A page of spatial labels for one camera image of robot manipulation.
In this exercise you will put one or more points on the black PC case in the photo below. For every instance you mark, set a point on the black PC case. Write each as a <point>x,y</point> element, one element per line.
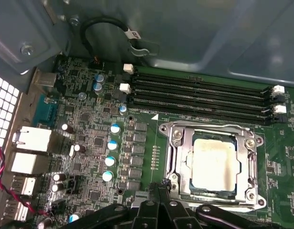
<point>185,28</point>

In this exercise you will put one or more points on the green motherboard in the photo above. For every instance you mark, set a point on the green motherboard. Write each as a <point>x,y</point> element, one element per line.
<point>94,114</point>

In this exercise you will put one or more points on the metal socket cover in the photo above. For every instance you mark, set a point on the metal socket cover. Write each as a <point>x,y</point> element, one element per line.
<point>182,145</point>

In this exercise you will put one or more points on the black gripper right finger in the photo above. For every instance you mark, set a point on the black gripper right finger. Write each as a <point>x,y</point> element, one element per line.
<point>185,214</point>

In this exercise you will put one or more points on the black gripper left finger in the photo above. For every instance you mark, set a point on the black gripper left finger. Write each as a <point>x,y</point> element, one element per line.
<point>137,214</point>

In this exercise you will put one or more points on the silver CPU green edge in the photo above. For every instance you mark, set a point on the silver CPU green edge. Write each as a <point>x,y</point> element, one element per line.
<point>213,164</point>

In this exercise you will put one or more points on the CPU socket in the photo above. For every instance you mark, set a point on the CPU socket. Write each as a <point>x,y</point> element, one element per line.
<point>250,142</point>

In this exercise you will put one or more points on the black RAM slot bank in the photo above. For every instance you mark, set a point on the black RAM slot bank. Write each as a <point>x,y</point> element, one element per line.
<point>197,95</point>

